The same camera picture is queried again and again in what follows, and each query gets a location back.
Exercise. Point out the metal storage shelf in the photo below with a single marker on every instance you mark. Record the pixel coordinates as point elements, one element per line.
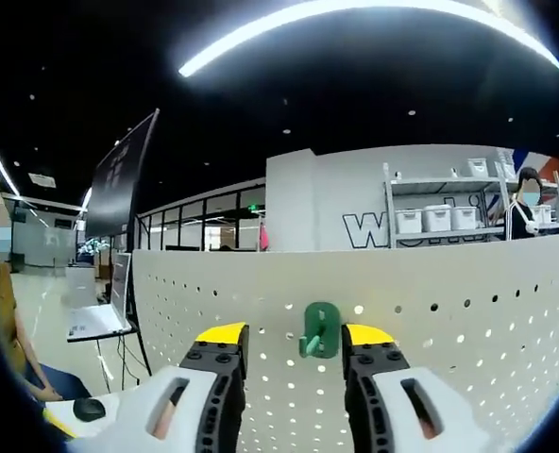
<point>440,186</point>

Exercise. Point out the black computer mouse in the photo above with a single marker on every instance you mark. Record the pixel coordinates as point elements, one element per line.
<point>89,409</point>

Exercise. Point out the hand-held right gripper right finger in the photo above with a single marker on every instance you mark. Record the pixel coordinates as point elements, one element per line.
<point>374,387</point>

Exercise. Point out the small side table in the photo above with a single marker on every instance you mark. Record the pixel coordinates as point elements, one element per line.
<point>133,351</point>

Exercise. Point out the white laptop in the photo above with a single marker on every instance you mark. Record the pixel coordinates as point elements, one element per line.
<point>95,321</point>

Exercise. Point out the large black display screen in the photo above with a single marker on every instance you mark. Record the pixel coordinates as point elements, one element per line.
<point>119,189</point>

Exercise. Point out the white perforated mounting plate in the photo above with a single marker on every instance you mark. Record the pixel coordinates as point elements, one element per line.
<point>449,278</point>

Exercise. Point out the group of white storage boxes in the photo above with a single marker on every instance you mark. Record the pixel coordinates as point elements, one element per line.
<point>436,218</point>

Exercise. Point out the green hook assembly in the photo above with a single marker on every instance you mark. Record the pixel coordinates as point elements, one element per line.
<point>324,321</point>

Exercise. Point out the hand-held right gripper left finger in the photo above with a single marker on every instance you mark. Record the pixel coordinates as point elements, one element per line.
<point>215,377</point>

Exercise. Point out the pink hanging cloth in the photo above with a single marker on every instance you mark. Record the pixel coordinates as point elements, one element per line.
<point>264,236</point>

